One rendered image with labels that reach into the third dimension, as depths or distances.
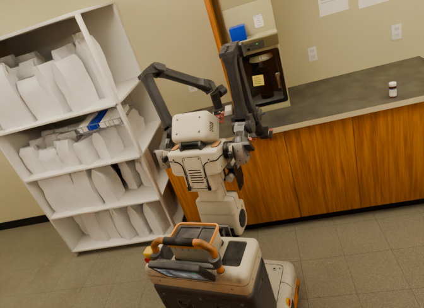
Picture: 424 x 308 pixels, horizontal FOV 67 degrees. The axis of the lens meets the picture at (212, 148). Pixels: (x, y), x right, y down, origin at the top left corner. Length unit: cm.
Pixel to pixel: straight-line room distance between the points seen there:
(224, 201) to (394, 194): 145
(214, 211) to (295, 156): 85
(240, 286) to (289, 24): 199
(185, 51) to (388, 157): 175
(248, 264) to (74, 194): 194
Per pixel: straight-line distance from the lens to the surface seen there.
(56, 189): 307
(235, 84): 157
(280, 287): 208
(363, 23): 288
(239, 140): 154
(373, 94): 245
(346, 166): 249
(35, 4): 322
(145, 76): 183
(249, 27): 231
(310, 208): 267
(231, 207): 173
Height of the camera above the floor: 192
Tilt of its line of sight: 27 degrees down
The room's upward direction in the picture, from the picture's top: 19 degrees counter-clockwise
